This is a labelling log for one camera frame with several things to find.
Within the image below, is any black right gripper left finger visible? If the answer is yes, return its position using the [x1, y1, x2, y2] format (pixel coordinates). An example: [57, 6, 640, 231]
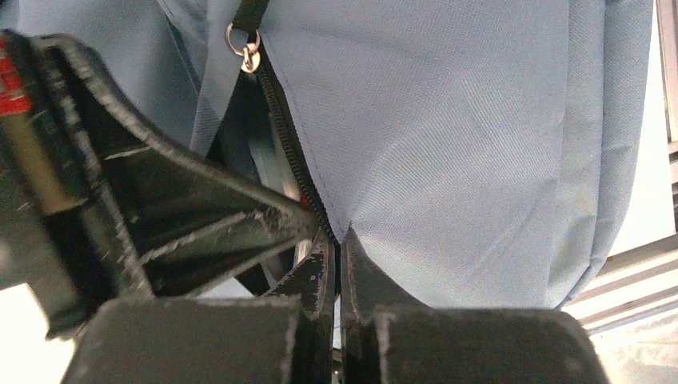
[265, 233, 336, 383]

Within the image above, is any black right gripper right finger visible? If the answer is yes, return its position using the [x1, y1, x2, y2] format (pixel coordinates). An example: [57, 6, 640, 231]
[341, 228, 425, 383]

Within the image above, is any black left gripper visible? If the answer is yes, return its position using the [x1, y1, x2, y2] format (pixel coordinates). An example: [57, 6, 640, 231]
[1, 29, 319, 339]

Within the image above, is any blue student backpack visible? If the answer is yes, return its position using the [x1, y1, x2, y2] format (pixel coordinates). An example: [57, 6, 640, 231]
[1, 1, 652, 309]

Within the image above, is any red clear pen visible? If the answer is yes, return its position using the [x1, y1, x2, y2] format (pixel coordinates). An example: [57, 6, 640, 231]
[1, 39, 32, 117]

